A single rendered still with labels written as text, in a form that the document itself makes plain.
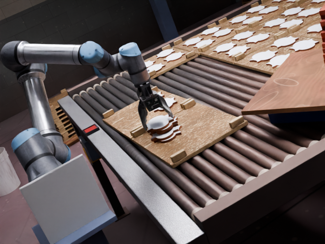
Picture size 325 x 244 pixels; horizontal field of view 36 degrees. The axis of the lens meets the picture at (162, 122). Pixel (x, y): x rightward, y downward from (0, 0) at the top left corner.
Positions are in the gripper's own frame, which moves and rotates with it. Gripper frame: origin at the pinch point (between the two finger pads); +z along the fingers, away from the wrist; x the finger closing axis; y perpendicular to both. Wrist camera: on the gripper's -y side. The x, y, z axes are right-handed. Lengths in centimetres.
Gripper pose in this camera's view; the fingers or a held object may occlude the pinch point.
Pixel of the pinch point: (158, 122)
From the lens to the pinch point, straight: 205.7
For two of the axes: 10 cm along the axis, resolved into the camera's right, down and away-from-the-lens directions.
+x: 9.0, -4.2, 1.1
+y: 2.4, 2.9, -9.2
